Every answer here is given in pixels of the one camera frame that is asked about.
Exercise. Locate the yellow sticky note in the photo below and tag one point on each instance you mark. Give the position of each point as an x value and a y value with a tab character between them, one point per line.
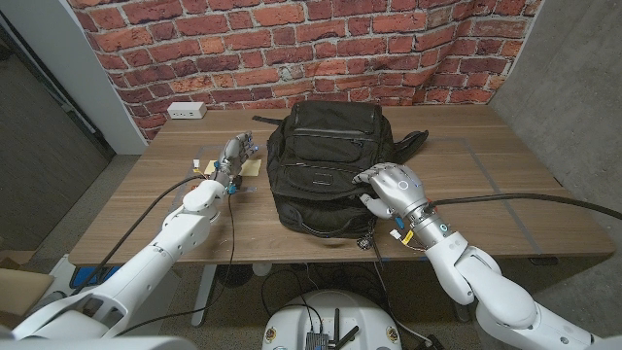
252	167

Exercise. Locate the blue floor mat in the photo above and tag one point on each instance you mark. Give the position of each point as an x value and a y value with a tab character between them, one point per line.
85	277

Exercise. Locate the brick print backdrop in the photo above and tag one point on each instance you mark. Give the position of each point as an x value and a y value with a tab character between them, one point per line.
291	48

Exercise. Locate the white table leg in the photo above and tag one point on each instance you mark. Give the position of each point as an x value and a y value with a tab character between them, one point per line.
204	291

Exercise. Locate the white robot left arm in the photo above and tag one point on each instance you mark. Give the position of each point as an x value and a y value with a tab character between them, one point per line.
146	262

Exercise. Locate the black backpack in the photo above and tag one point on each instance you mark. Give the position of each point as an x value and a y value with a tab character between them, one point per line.
321	146

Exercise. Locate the white power strip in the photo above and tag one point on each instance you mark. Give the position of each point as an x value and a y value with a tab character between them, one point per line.
187	110

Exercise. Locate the black round floor disc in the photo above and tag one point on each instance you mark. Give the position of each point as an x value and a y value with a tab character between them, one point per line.
234	276

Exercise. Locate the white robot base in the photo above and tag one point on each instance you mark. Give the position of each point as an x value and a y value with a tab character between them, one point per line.
350	311

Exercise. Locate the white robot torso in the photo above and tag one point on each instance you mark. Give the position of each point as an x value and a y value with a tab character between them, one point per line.
97	344

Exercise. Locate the brown cardboard box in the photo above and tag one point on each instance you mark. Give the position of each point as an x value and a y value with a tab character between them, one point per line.
24	291

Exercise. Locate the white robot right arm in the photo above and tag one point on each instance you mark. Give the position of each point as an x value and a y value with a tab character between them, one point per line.
486	287

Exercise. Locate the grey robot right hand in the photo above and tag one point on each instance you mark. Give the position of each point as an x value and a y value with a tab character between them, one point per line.
398	189

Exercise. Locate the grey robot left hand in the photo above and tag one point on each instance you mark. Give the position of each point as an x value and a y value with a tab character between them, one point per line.
233	158

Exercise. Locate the grey table leg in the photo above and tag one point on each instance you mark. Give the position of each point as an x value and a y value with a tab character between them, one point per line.
461	313

